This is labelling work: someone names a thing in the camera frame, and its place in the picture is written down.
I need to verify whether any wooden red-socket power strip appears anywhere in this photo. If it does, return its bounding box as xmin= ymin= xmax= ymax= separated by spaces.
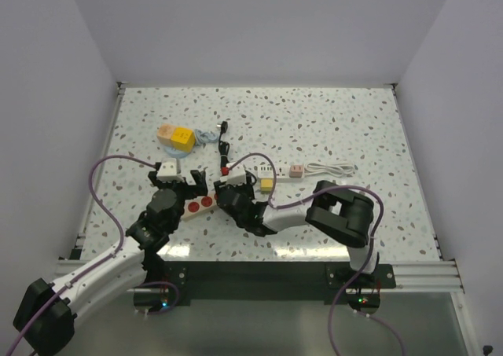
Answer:
xmin=182 ymin=192 xmax=218 ymax=221

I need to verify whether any yellow USB charger cube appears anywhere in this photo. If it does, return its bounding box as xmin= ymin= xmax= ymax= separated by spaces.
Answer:
xmin=259 ymin=178 xmax=274 ymax=193

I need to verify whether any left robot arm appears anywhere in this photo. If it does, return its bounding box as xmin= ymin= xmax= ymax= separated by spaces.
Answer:
xmin=13 ymin=163 xmax=208 ymax=355

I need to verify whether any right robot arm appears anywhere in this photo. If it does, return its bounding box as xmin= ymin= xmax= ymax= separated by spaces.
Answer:
xmin=214 ymin=179 xmax=379 ymax=288

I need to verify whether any light blue round base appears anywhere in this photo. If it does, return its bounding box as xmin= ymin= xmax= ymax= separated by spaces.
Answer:
xmin=163 ymin=146 xmax=190 ymax=159

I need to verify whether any yellow cube socket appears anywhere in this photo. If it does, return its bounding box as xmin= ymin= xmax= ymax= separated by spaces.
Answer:
xmin=170 ymin=127 xmax=196 ymax=153

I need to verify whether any beige cube socket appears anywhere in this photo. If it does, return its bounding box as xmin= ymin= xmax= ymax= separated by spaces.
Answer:
xmin=156 ymin=123 xmax=176 ymax=146

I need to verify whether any pink plugged USB adapter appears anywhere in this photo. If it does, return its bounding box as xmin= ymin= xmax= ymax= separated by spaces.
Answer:
xmin=289 ymin=164 xmax=304 ymax=178

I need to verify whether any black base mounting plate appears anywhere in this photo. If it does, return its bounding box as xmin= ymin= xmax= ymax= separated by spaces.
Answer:
xmin=129 ymin=253 xmax=394 ymax=306

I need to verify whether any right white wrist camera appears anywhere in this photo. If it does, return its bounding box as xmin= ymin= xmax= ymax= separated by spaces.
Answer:
xmin=220 ymin=166 xmax=247 ymax=185

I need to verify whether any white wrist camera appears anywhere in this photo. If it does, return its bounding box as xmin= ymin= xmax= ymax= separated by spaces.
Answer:
xmin=220 ymin=166 xmax=247 ymax=185
xmin=156 ymin=158 xmax=181 ymax=182

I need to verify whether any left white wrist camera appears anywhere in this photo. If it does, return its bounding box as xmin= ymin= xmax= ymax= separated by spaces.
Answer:
xmin=156 ymin=158 xmax=181 ymax=182

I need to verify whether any black power cord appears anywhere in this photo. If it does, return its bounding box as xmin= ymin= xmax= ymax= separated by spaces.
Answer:
xmin=216 ymin=120 xmax=232 ymax=169

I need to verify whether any light blue coiled cable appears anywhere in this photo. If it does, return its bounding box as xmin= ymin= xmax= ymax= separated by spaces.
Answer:
xmin=193 ymin=127 xmax=218 ymax=146

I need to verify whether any white coiled power cord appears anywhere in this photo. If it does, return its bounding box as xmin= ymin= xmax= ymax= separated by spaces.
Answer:
xmin=303 ymin=162 xmax=357 ymax=177

